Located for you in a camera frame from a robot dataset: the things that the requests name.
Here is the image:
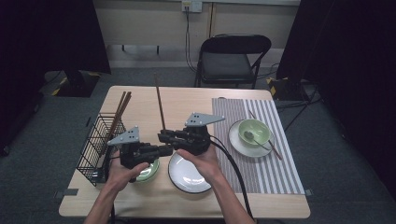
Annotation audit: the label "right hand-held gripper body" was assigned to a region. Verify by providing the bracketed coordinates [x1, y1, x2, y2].
[178, 112, 226, 156]

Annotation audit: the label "white wall socket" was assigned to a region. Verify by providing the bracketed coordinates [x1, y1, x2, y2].
[181, 0, 204, 13]

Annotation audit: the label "thick black gripper cable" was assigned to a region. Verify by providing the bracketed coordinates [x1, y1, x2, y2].
[209, 134, 255, 220]

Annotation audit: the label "black wire basket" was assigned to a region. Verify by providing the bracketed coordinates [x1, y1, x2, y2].
[76, 112, 127, 187]

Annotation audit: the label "white plate black rim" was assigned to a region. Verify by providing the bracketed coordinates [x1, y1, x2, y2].
[167, 152, 213, 194]
[228, 119, 276, 159]

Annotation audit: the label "black folding chair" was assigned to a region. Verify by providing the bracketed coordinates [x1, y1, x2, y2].
[194, 33, 273, 91]

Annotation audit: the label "black stand base yellow stripes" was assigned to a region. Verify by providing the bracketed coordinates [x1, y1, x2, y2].
[266, 76, 312, 102]
[50, 69, 101, 98]

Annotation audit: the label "person's left hand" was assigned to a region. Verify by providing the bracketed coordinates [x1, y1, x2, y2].
[106, 150, 150, 194]

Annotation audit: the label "black floor cable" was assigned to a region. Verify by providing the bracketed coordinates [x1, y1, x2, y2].
[283, 88, 320, 133]
[257, 63, 280, 80]

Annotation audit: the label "brown white striped placemat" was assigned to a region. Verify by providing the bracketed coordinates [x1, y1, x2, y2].
[211, 97, 306, 196]

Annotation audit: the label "green ceramic bowl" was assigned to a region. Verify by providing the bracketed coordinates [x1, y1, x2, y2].
[134, 158, 161, 184]
[237, 119, 271, 147]

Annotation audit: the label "black wall socket cable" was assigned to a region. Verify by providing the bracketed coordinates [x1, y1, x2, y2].
[184, 7, 198, 73]

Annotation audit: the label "metal spoon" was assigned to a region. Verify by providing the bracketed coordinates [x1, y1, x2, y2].
[243, 130, 273, 149]

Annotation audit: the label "wooden wall strip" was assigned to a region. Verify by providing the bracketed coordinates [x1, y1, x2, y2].
[209, 2, 217, 38]

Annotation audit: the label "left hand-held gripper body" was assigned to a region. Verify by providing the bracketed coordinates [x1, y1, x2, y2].
[106, 125, 149, 171]

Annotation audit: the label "person's right hand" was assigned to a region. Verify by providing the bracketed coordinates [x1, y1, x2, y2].
[176, 144, 220, 185]

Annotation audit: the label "brown wooden chopstick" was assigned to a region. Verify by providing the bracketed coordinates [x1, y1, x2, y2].
[247, 109, 284, 161]
[102, 91, 133, 157]
[153, 73, 167, 132]
[99, 91, 129, 157]

